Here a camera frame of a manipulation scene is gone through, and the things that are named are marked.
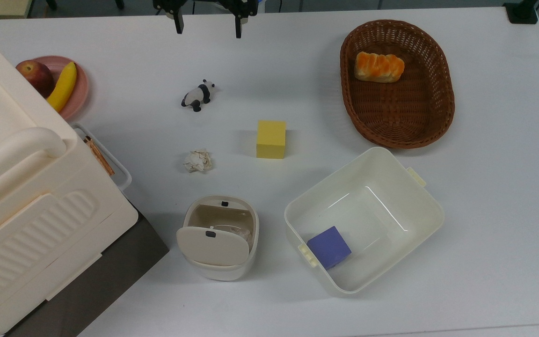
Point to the yellow banana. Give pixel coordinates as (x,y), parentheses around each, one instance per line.
(63,86)

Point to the pink plate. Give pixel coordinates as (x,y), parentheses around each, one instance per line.
(78,89)

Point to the red apple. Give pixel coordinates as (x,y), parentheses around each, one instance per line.
(37,76)

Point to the yellow foam cube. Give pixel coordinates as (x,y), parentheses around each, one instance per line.
(271,139)

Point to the panda toy figure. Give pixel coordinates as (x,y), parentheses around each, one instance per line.
(198,95)

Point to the black clamp mount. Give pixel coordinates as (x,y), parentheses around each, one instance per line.
(522,13)

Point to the white plastic bin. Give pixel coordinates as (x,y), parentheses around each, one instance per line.
(391,243)

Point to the orange glazed bread loaf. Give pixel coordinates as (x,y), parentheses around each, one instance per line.
(378,67)

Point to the white paper ball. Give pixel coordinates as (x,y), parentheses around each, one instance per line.
(198,160)

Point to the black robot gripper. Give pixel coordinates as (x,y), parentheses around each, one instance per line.
(241,5)

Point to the purple cube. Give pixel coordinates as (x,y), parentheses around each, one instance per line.
(329,246)

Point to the brown wicker basket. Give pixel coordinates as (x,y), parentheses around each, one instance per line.
(396,112)

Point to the cream trash can with lid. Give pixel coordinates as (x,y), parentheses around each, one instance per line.
(218,243)

